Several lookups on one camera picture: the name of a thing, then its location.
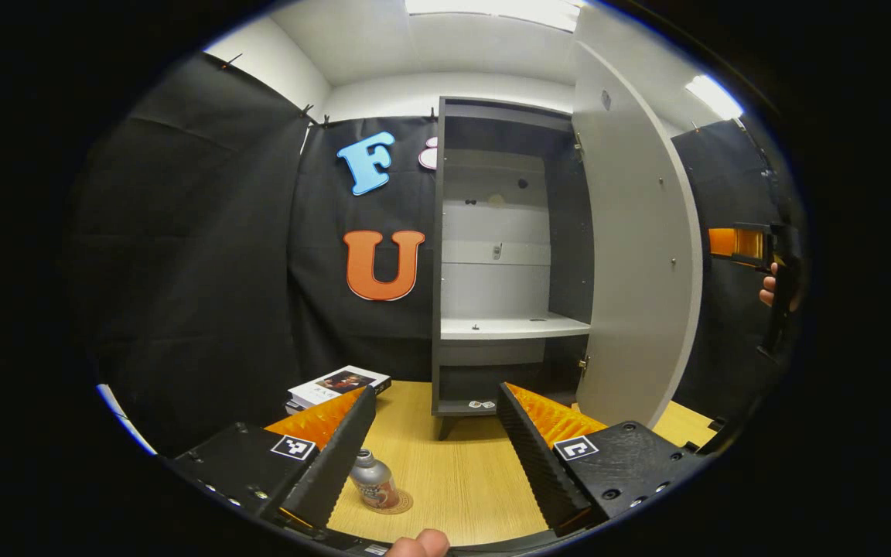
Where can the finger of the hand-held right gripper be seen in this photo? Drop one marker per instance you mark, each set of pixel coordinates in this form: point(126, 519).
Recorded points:
point(735, 244)

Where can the silver bottle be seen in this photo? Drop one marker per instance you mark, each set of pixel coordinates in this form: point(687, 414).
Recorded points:
point(374, 483)

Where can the large ceiling light panel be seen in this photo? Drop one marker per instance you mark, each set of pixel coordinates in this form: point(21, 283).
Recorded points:
point(492, 9)

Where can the round cork coaster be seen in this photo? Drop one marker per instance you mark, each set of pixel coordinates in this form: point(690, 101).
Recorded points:
point(404, 503)

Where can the brown cover book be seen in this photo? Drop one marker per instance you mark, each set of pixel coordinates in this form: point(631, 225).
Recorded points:
point(296, 408)

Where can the small ceiling light panel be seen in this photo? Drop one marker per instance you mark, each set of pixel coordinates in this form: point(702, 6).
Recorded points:
point(715, 97)

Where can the beige cabinet door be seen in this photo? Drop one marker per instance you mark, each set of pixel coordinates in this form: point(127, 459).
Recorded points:
point(631, 271)

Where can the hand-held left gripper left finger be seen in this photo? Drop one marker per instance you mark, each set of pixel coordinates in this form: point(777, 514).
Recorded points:
point(337, 464)

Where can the white cabinet shelf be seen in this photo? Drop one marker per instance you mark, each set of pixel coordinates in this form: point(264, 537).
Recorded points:
point(507, 327)

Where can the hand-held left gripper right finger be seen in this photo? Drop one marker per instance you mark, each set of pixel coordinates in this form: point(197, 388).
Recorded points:
point(538, 472)

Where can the black backdrop cloth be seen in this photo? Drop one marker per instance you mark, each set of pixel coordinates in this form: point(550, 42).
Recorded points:
point(182, 271)

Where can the dark grey cabinet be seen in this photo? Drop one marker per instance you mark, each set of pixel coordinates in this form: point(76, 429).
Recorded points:
point(569, 232)

